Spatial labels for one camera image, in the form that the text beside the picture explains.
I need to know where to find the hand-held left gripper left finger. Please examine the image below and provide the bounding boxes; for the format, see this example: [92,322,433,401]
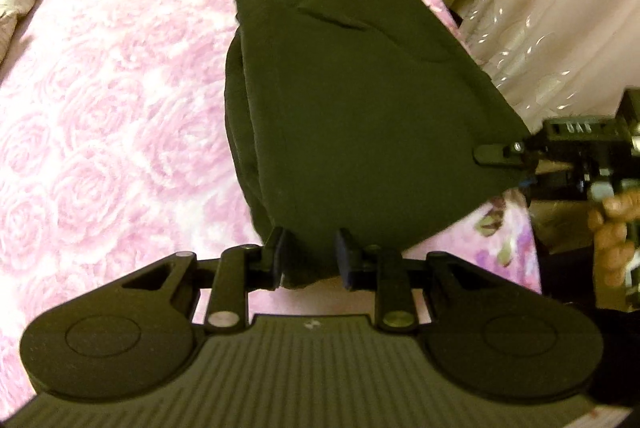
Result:
[120,228,288,335]

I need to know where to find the pale pink patterned curtain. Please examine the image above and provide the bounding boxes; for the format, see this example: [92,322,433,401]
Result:
[450,0,640,131]

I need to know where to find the black pants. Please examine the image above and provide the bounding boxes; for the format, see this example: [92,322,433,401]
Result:
[222,0,540,293]

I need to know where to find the pink floral blanket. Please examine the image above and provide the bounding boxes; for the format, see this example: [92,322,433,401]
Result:
[0,0,545,411]

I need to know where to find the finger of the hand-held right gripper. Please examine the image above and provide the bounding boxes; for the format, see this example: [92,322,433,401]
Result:
[472,139,541,169]

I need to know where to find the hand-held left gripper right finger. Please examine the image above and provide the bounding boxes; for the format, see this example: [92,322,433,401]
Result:
[334,228,501,335]

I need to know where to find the person's right hand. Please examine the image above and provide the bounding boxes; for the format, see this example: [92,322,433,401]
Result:
[587,189,640,305]

